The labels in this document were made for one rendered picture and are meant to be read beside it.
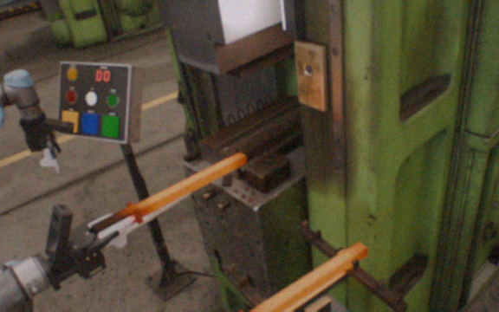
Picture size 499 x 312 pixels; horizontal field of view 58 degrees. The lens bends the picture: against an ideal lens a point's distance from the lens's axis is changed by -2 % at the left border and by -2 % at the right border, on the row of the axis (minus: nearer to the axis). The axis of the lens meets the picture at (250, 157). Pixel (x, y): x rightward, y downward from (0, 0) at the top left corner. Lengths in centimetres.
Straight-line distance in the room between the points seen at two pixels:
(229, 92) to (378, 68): 71
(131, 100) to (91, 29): 463
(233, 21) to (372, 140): 45
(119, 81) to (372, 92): 95
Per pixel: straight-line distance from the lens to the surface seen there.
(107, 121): 172
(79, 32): 626
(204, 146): 151
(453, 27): 137
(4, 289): 99
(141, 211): 104
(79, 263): 100
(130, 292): 247
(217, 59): 123
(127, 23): 630
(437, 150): 155
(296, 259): 159
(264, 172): 132
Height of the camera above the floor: 175
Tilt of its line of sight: 34 degrees down
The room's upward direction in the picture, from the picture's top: 9 degrees counter-clockwise
